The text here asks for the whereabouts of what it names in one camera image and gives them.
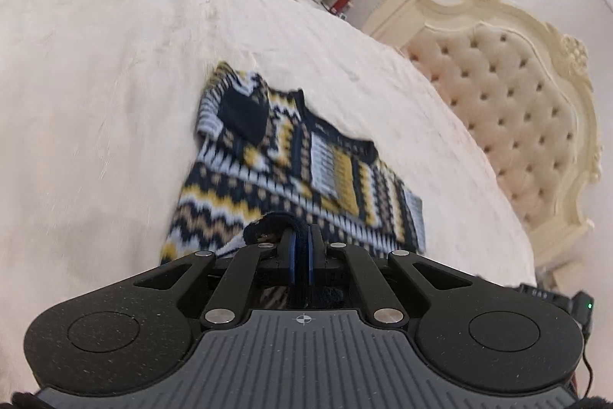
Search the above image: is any black cable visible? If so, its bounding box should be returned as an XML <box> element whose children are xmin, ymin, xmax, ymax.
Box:
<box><xmin>580</xmin><ymin>329</ymin><xmax>595</xmax><ymax>398</ymax></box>

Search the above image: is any patterned navy yellow knit sweater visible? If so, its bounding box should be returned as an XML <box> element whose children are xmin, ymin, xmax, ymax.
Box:
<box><xmin>160</xmin><ymin>61</ymin><xmax>427</xmax><ymax>310</ymax></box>

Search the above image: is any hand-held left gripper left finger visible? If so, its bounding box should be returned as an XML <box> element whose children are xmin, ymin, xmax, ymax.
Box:
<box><xmin>133</xmin><ymin>224</ymin><xmax>300</xmax><ymax>329</ymax></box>

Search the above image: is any bed with white bedspread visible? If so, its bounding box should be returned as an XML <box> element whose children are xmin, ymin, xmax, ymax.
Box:
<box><xmin>0</xmin><ymin>0</ymin><xmax>538</xmax><ymax>393</ymax></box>

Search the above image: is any cream tufted headboard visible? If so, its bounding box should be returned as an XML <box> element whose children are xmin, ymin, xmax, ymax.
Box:
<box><xmin>363</xmin><ymin>0</ymin><xmax>605</xmax><ymax>291</ymax></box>

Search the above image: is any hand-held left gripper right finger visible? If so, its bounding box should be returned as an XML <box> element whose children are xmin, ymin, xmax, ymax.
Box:
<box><xmin>308</xmin><ymin>224</ymin><xmax>476</xmax><ymax>327</ymax></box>

